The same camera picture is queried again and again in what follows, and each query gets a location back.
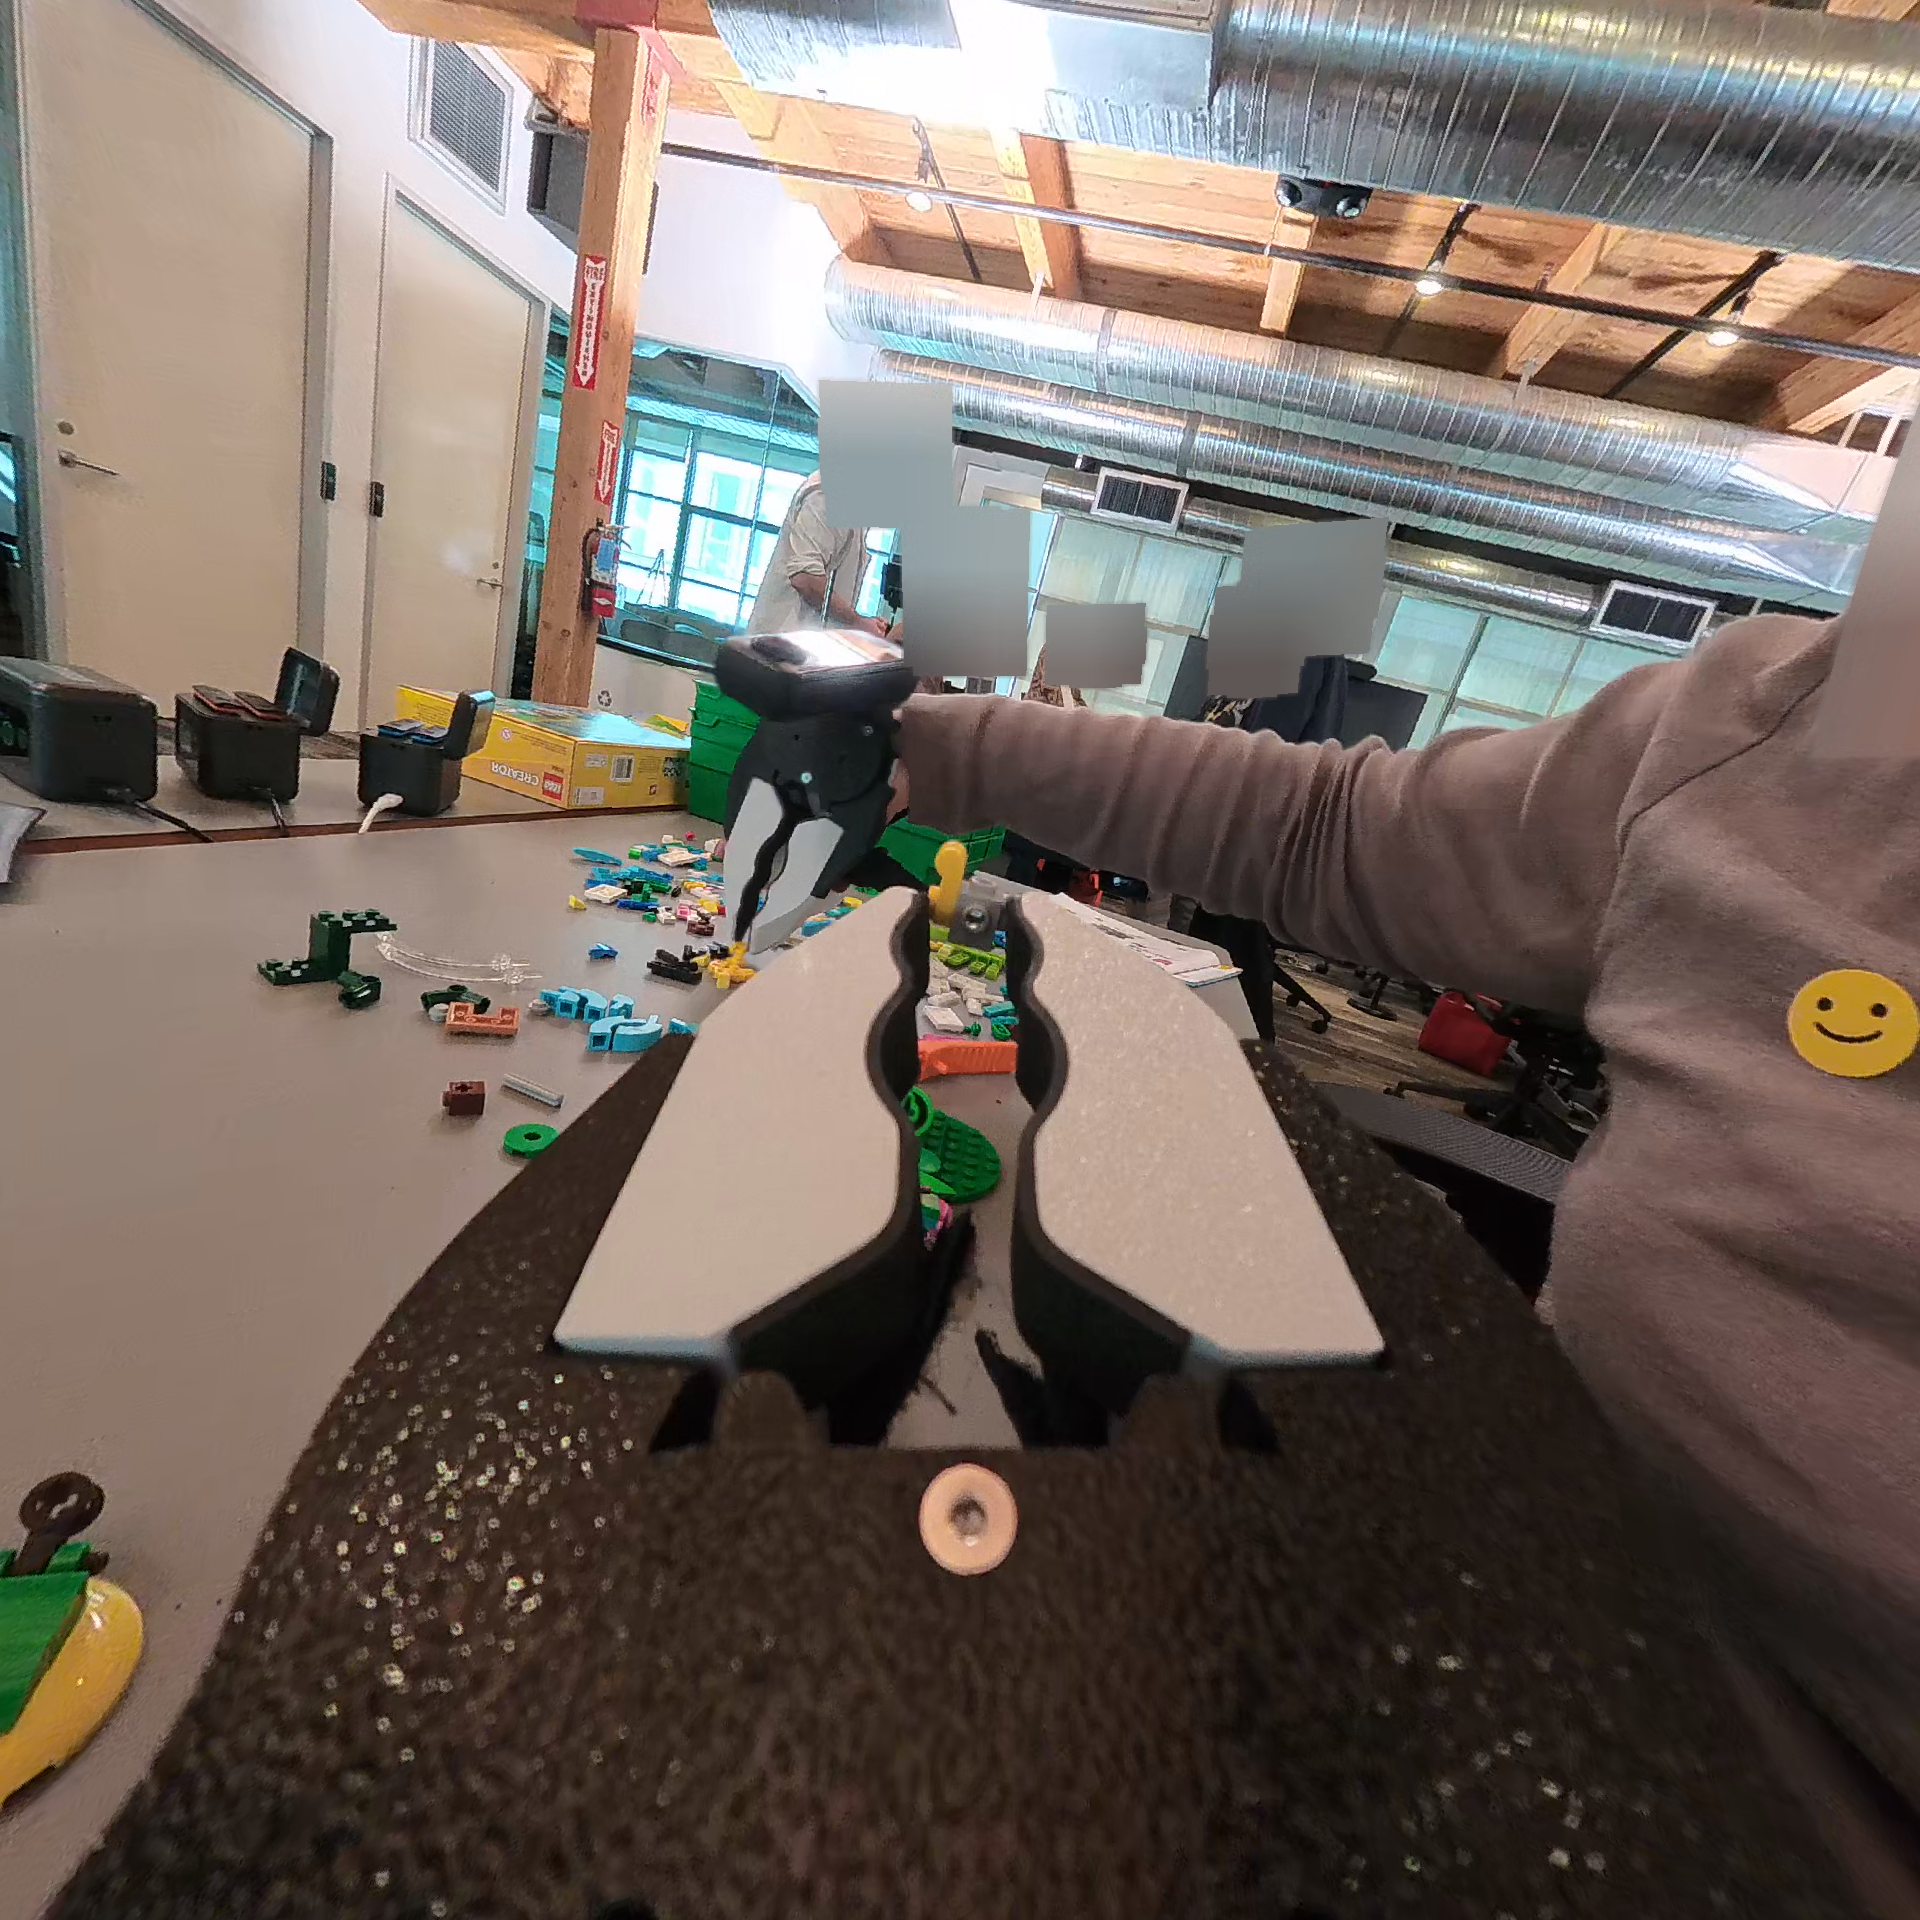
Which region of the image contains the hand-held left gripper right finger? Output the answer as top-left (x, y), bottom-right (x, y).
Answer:
top-left (1008, 893), bottom-right (1388, 1446)

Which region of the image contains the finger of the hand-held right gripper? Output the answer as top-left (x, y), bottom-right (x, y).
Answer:
top-left (744, 811), bottom-right (862, 957)
top-left (726, 776), bottom-right (806, 951)

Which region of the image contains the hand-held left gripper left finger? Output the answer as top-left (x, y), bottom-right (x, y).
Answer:
top-left (551, 886), bottom-right (926, 1446)

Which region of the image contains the yellow dome green brick assembly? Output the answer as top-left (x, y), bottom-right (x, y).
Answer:
top-left (0, 1474), bottom-right (149, 1814)

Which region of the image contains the person's right forearm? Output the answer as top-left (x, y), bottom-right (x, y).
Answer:
top-left (899, 614), bottom-right (1849, 1038)

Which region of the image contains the green storage bin stack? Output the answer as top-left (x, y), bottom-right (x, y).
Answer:
top-left (686, 681), bottom-right (1008, 893)

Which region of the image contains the pile of assorted toy bricks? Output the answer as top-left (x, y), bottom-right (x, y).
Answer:
top-left (568, 832), bottom-right (1025, 1042)

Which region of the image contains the yellow toy box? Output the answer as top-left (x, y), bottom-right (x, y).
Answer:
top-left (394, 686), bottom-right (693, 813)

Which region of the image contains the green plate cactus build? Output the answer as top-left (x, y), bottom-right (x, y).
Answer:
top-left (902, 1088), bottom-right (1003, 1248)

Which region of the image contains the cluster of cyan bricks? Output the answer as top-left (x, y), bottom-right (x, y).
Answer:
top-left (537, 984), bottom-right (700, 1058)

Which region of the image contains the paper leaflet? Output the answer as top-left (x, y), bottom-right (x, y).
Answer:
top-left (1036, 893), bottom-right (1249, 985)

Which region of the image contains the red bag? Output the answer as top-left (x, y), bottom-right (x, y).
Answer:
top-left (1418, 985), bottom-right (1512, 1078)

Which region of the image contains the clear curved piece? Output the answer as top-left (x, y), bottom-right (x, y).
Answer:
top-left (377, 932), bottom-right (538, 991)

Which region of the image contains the black charger box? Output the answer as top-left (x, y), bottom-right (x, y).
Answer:
top-left (356, 689), bottom-right (495, 820)
top-left (178, 646), bottom-right (344, 802)
top-left (0, 656), bottom-right (161, 804)

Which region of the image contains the dark green brick build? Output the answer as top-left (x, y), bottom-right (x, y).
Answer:
top-left (258, 911), bottom-right (398, 1010)

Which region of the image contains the white door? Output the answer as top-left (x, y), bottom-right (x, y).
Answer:
top-left (22, 0), bottom-right (322, 709)
top-left (367, 196), bottom-right (541, 721)

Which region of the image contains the yellow smiley badge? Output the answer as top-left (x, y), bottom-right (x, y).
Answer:
top-left (1788, 971), bottom-right (1920, 1078)

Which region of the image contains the wooden post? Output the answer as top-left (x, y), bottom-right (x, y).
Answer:
top-left (530, 28), bottom-right (673, 709)

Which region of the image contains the black wall speaker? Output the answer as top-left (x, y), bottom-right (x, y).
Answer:
top-left (527, 128), bottom-right (593, 234)

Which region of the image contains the silver spiral duct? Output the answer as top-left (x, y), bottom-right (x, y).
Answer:
top-left (712, 0), bottom-right (1920, 270)
top-left (825, 254), bottom-right (1879, 521)
top-left (880, 354), bottom-right (1867, 600)

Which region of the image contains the wall vent grille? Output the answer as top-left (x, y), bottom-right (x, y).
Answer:
top-left (410, 37), bottom-right (512, 202)

